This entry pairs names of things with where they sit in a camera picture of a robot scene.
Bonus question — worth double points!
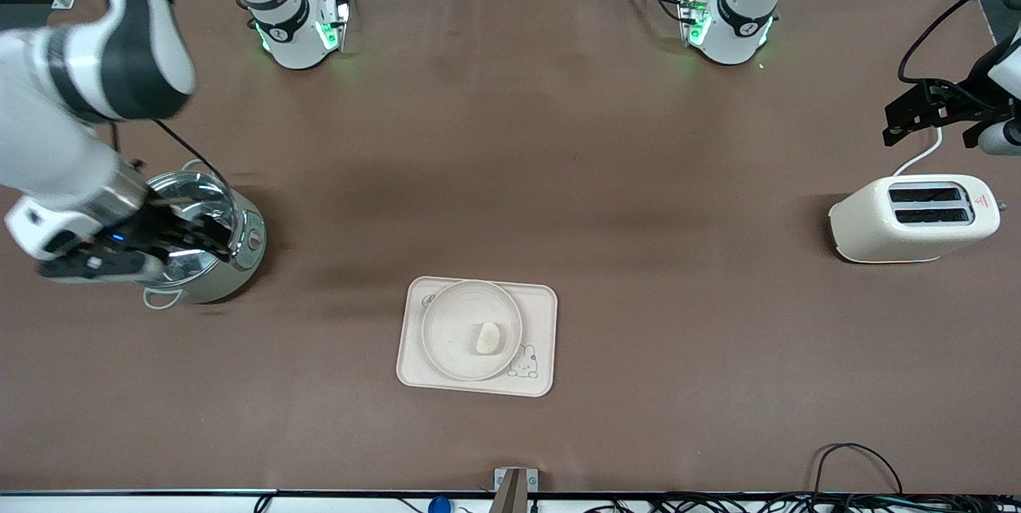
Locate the round cream plate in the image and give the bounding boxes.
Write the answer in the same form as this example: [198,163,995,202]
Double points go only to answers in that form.
[421,280,524,382]

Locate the cream rabbit print tray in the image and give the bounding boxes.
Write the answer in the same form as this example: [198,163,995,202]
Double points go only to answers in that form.
[396,276,558,398]

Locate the steel pot with glass lid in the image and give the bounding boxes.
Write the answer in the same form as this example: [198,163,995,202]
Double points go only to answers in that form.
[142,160,268,310]

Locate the cream two-slot toaster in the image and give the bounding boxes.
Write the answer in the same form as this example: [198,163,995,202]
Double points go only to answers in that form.
[828,174,1007,264]

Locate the brown table cover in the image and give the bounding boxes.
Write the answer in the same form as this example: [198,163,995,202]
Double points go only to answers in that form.
[0,0,1021,495]

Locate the white toaster power cable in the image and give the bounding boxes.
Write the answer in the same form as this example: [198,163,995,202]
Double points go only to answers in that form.
[892,126,944,177]

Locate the black looped cable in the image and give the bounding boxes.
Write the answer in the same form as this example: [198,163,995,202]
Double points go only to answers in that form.
[810,443,906,498]

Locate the black cable bundle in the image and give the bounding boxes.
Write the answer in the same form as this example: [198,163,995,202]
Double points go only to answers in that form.
[582,492,1021,513]

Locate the grey metal camera bracket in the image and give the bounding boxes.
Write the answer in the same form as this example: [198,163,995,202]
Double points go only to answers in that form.
[493,467,539,513]

